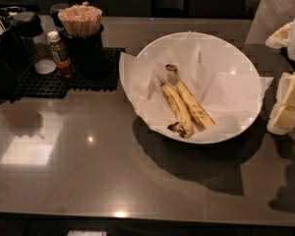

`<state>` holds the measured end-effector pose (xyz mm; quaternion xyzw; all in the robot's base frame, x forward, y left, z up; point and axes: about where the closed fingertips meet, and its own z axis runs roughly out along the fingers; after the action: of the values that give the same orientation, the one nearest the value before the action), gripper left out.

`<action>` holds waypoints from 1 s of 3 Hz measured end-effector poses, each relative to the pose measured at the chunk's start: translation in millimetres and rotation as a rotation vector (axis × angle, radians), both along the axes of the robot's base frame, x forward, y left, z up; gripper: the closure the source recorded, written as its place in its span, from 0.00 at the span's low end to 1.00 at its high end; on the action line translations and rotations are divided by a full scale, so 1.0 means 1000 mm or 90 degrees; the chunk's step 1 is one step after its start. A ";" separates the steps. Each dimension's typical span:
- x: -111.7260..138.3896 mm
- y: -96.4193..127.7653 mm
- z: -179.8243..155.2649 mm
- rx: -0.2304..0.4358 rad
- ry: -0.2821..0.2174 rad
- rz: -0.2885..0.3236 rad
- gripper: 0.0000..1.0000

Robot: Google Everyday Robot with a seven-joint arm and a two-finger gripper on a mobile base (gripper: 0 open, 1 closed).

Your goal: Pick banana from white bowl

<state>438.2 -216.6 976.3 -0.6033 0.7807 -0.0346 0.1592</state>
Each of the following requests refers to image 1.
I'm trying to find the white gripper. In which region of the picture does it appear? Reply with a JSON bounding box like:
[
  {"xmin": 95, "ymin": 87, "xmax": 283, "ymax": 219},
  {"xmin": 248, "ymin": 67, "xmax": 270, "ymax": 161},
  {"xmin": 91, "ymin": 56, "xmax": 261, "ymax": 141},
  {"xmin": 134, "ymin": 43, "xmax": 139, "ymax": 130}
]
[{"xmin": 265, "ymin": 19, "xmax": 295, "ymax": 135}]

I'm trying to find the spotted banana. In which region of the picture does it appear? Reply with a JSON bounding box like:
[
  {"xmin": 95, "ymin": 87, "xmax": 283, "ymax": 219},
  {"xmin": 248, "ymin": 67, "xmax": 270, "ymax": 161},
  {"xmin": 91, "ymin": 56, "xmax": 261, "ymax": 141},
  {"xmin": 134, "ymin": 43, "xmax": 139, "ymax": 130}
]
[
  {"xmin": 165, "ymin": 64, "xmax": 215, "ymax": 131},
  {"xmin": 161, "ymin": 83, "xmax": 194, "ymax": 138}
]

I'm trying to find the white round bowl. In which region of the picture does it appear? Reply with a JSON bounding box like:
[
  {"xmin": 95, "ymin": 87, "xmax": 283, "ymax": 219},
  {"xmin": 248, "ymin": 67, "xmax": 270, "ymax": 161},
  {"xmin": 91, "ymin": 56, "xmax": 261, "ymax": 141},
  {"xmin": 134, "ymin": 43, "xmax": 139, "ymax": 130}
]
[{"xmin": 131, "ymin": 31, "xmax": 265, "ymax": 146}]

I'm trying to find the white paper liner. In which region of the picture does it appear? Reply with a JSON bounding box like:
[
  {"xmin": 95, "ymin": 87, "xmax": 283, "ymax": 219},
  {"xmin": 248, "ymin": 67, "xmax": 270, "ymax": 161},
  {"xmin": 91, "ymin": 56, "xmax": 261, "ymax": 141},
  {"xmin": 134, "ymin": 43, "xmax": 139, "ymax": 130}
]
[{"xmin": 118, "ymin": 30, "xmax": 274, "ymax": 144}]

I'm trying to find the black chopstick holder cup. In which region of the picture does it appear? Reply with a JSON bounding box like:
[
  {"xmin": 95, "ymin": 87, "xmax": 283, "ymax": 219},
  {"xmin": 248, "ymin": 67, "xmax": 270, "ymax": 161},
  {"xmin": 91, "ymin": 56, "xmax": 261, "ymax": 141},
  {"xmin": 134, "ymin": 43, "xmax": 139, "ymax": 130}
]
[{"xmin": 60, "ymin": 26, "xmax": 104, "ymax": 80}]

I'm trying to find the wooden chopsticks bundle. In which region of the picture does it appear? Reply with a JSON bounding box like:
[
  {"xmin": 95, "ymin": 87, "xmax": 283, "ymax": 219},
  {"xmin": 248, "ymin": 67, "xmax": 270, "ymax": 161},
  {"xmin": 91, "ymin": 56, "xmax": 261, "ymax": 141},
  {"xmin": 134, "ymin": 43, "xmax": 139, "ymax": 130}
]
[{"xmin": 58, "ymin": 2, "xmax": 102, "ymax": 38}]

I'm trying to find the small orange sauce bottle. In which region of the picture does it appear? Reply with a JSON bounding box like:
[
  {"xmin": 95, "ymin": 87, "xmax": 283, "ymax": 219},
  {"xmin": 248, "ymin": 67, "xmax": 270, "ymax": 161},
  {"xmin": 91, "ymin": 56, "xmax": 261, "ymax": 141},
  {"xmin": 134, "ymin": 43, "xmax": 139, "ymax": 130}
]
[{"xmin": 47, "ymin": 30, "xmax": 75, "ymax": 81}]

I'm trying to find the dark jar behind chopsticks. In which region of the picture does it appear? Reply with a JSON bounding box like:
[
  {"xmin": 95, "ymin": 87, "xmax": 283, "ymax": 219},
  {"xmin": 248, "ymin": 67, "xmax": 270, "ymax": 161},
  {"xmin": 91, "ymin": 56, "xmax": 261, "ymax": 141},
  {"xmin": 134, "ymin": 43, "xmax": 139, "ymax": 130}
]
[{"xmin": 49, "ymin": 3, "xmax": 69, "ymax": 28}]

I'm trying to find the black grid mat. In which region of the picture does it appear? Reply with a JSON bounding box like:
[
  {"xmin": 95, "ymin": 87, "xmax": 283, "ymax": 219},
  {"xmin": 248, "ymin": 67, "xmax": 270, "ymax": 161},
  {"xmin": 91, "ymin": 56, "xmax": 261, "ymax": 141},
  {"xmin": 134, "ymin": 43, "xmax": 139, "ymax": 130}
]
[{"xmin": 9, "ymin": 47, "xmax": 124, "ymax": 102}]

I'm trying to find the glass shaker black lid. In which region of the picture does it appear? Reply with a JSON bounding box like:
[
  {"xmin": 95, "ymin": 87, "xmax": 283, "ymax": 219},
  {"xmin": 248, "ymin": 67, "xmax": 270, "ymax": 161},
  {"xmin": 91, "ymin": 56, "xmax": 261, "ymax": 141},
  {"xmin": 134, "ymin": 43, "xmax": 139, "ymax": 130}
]
[{"xmin": 13, "ymin": 12, "xmax": 57, "ymax": 75}]

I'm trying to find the black container at left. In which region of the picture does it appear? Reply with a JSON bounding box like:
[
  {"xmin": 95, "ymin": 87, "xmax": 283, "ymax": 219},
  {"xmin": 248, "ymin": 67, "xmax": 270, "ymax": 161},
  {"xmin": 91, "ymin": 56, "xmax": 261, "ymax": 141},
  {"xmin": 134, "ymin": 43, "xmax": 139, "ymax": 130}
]
[{"xmin": 0, "ymin": 7, "xmax": 28, "ymax": 101}]

